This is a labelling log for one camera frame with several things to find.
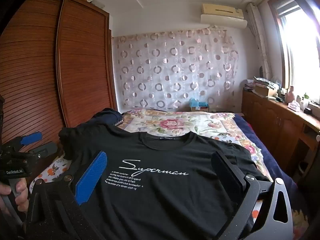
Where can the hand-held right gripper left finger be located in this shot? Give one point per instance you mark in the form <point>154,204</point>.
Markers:
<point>91,180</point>

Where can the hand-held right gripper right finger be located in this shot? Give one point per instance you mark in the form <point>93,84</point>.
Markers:
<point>226,171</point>

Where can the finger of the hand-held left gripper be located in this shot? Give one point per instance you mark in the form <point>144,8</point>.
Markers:
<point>31,138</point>
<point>45,150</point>

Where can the black printed t-shirt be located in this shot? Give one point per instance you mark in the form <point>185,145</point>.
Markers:
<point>162,200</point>

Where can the person's left hand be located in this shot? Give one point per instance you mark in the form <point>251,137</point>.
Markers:
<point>21,191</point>

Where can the orange fruit print sheet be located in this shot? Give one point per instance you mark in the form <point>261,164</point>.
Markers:
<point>53,168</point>

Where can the navy blue blanket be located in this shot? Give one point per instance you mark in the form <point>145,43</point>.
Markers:
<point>270,155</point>

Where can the navy blue garment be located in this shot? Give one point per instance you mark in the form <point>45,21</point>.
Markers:
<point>107,117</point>

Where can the floral quilt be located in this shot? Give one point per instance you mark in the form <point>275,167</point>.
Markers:
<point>180,125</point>

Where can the wooden side cabinet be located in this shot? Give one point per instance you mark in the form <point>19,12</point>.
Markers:
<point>270,120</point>

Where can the small cardboard box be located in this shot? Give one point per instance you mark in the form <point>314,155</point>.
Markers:
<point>200,108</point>

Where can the blue plastic bag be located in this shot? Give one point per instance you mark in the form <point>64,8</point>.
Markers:
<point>197,102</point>

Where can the wooden slatted wardrobe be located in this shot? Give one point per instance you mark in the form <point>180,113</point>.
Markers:
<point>82,67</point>

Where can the stack of papers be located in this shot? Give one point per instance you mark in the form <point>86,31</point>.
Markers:
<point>248,85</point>

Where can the brown cardboard box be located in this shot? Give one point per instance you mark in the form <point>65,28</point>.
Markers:
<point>266,91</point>

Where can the pink tissue pack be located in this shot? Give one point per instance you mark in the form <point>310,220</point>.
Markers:
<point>294,106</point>

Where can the pink bottle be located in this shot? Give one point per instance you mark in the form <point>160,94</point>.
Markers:
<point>290,95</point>

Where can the small black box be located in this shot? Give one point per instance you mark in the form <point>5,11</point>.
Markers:
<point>308,111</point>

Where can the white bottle with green cap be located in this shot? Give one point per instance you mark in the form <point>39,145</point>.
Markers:
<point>306,101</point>

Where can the circle patterned sheer curtain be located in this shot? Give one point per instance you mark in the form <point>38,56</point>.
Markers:
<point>175,72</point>

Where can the white wrapped pipe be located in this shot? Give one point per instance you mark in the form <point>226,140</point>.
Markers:
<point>260,42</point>

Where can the window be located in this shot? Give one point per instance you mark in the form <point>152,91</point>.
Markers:
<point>302,50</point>

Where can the wall air conditioner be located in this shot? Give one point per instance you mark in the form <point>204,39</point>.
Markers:
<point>222,16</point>

